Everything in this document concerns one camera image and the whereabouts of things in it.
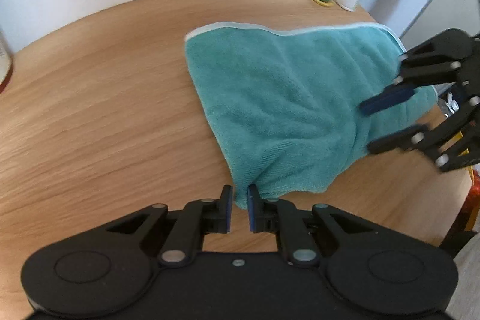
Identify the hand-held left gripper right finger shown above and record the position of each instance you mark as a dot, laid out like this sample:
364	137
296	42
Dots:
253	211

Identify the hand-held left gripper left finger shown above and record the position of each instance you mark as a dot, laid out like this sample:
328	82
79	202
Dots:
227	211

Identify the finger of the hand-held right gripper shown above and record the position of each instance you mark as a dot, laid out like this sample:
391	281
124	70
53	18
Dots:
390	97
397	140

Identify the teal towel white trim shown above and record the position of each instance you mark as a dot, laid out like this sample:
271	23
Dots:
292	106

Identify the orange box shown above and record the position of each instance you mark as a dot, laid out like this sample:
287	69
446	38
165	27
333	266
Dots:
473	200

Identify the floral tumbler red lid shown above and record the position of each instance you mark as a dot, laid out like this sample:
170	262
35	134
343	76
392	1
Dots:
5	61

